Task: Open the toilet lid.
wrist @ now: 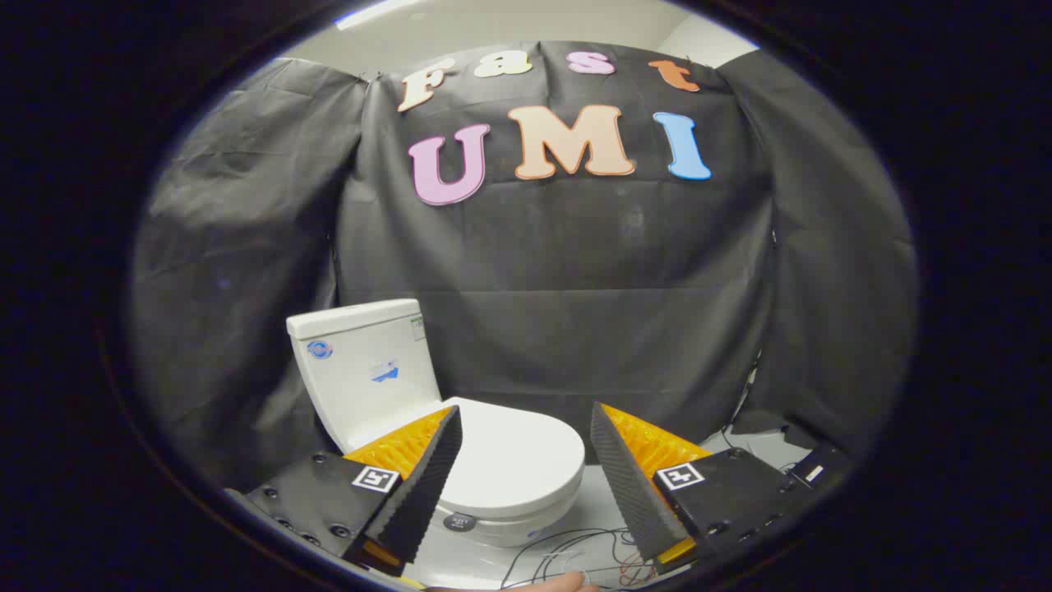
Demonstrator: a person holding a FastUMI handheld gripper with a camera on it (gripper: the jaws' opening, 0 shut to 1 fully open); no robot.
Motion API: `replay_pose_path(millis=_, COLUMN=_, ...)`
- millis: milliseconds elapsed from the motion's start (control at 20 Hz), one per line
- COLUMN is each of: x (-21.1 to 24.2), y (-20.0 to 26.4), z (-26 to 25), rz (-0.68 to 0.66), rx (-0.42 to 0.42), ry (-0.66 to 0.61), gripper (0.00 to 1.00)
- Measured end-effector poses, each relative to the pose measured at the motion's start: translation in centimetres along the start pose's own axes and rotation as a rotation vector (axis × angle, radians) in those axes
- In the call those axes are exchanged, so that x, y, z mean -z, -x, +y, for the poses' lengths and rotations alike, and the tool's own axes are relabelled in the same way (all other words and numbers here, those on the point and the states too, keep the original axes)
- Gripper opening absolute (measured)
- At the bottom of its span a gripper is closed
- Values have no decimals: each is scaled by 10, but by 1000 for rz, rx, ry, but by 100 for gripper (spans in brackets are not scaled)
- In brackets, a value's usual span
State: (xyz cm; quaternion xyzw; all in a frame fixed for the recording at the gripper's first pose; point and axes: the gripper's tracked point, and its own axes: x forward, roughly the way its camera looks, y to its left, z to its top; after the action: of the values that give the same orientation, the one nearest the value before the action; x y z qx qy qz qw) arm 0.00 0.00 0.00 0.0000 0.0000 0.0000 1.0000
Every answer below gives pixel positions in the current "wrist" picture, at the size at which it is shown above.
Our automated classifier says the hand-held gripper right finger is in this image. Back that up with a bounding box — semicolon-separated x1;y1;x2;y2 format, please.
589;401;811;575

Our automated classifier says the black backdrop cloth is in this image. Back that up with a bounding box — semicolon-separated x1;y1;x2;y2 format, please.
131;41;917;494

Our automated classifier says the white toilet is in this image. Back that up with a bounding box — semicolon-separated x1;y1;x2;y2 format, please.
285;298;580;549

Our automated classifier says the white toilet lid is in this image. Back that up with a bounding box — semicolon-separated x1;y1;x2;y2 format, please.
427;397;587;520

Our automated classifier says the red cable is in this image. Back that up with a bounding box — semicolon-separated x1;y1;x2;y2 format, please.
618;549;660;586

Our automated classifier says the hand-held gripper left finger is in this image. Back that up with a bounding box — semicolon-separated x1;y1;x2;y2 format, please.
245;405;464;578

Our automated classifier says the black box with white label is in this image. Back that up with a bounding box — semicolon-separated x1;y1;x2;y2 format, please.
779;442;853;496

